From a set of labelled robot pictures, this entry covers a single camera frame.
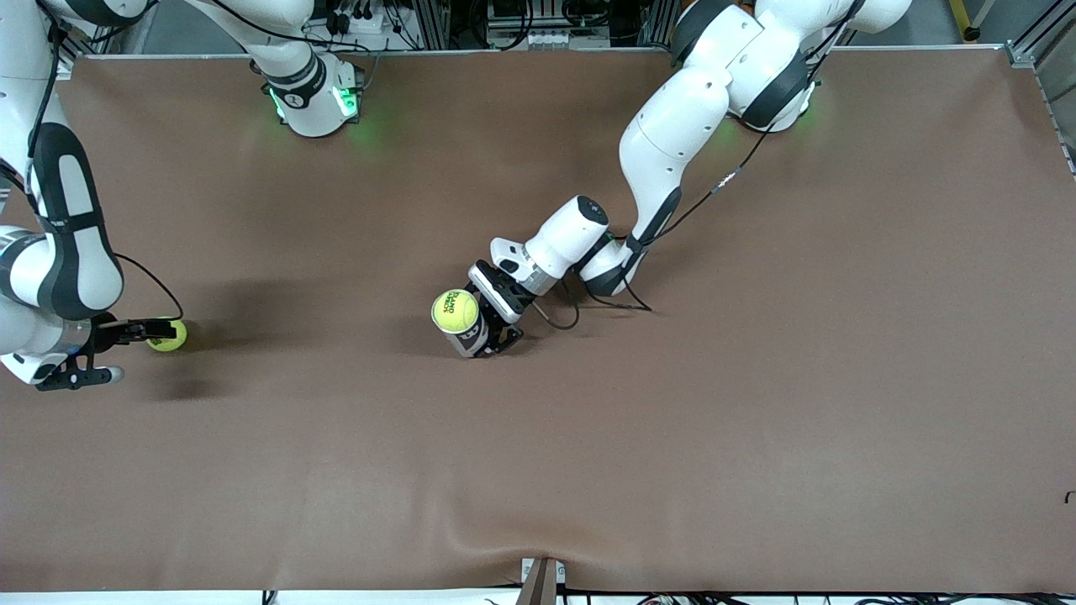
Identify white power strip black plugs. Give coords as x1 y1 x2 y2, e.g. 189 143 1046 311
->
324 7 389 36

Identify silver tennis ball can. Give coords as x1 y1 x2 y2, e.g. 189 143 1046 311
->
439 318 491 359

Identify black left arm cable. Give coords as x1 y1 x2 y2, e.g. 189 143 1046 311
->
535 0 867 332

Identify yellow pole black base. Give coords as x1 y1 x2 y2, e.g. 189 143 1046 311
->
948 0 983 43

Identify brown table mat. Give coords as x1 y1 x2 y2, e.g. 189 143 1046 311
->
0 46 1076 593

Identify aluminium frame post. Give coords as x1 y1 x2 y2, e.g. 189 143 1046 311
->
412 0 451 51
639 0 676 49

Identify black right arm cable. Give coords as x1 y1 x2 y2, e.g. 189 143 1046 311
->
25 0 186 322

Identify yellow tennis ball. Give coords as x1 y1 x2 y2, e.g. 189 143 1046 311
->
145 318 189 353
431 289 481 334

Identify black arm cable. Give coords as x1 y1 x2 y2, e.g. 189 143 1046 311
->
535 0 867 332
25 0 186 322

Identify white socket strip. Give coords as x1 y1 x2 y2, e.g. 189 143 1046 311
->
523 29 591 49

